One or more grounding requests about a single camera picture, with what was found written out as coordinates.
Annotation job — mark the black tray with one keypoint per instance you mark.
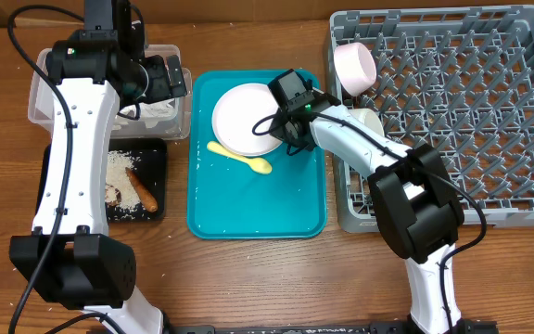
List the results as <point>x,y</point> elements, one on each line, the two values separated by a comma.
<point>151,169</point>

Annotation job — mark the yellow plastic spoon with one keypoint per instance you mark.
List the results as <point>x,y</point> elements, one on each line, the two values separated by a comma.
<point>257,165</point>

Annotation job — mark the cream bowl with rice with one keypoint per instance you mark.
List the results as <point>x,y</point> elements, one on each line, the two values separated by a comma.
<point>369,118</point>

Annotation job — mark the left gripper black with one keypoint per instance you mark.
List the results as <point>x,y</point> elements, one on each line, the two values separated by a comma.
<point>163,89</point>

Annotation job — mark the teal serving tray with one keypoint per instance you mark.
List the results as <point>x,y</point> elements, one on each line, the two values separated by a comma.
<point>227,200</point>

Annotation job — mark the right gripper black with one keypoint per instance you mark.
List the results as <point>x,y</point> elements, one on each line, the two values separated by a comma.
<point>278,130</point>

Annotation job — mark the grey dishwasher rack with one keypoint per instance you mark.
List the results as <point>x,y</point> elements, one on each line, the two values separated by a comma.
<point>460,79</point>

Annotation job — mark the brown food piece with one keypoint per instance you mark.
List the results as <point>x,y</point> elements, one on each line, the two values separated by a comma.
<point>112,196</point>

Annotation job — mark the spilled white rice pile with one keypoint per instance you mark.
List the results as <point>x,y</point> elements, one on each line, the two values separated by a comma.
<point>118,161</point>

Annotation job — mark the brown sausage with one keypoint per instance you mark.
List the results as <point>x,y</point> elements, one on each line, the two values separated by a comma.
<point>146,198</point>

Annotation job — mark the pink plate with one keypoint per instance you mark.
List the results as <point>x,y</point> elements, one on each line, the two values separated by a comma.
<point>236,113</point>

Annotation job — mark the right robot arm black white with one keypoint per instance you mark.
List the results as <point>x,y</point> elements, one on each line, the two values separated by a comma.
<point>418,209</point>

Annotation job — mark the white napkin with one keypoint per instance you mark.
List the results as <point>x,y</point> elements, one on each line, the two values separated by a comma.
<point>150,114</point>

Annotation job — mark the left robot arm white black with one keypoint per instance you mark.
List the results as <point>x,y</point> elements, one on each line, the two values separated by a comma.
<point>69,257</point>

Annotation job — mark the pink bowl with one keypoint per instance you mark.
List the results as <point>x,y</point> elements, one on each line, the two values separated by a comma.
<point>355,68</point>

